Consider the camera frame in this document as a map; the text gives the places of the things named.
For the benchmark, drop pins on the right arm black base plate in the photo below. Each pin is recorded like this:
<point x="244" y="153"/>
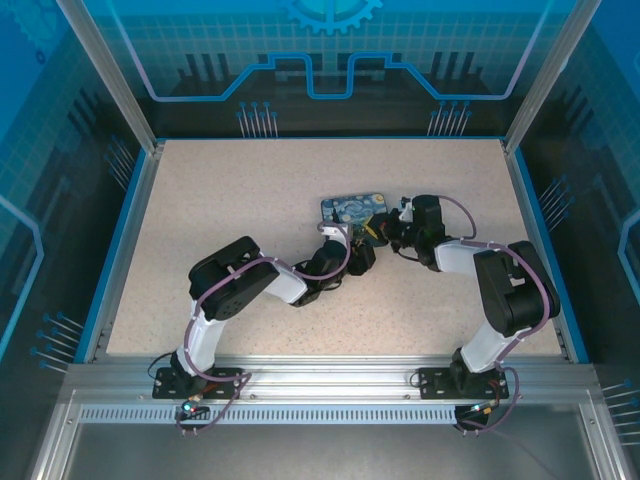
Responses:
<point x="435" y="385"/>

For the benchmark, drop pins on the wide aluminium frame beam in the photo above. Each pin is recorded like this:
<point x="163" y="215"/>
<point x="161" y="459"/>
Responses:
<point x="325" y="375"/>

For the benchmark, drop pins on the aluminium table edge rail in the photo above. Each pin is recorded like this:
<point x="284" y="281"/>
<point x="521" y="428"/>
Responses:
<point x="128" y="250"/>
<point x="536" y="250"/>

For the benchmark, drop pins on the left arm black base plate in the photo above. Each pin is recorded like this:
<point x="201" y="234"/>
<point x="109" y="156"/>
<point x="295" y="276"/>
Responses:
<point x="227" y="390"/>

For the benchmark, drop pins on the starry night print tin box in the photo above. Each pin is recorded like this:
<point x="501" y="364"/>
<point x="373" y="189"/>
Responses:
<point x="345" y="207"/>

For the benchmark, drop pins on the blue table border strip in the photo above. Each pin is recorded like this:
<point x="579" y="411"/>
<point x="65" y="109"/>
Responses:
<point x="548" y="250"/>
<point x="112" y="250"/>

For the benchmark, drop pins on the slanted aluminium frame post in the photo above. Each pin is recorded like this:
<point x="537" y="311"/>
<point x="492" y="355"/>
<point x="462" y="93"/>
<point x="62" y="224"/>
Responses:
<point x="116" y="75"/>
<point x="540" y="75"/>

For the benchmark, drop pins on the small lit connector board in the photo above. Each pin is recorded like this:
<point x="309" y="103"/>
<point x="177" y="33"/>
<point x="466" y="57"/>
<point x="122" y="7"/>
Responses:
<point x="480" y="409"/>
<point x="190" y="409"/>

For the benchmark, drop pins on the grey sheet metal tray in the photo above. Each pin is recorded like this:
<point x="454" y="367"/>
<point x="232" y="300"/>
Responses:
<point x="320" y="455"/>

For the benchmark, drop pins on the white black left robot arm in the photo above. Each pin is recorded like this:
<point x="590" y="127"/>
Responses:
<point x="225" y="280"/>

